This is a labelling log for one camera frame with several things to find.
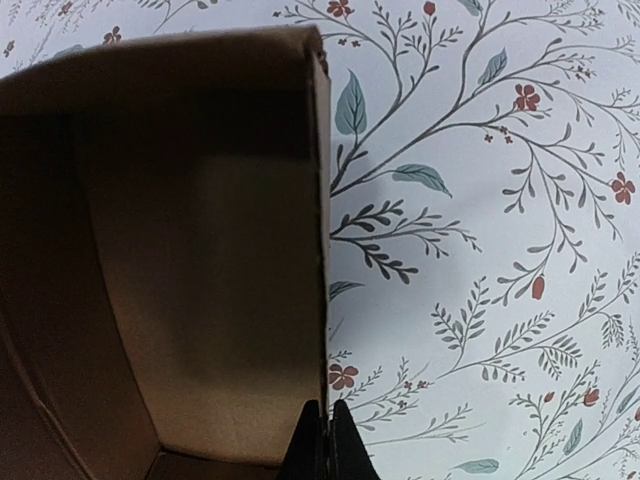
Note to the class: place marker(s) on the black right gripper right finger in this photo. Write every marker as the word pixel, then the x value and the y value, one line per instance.
pixel 348 457

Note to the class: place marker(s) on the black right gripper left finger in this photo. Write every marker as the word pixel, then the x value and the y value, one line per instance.
pixel 304 458

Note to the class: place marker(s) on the brown cardboard box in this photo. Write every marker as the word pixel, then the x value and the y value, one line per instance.
pixel 164 256

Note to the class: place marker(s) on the floral patterned table mat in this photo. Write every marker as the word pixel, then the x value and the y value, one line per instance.
pixel 485 218

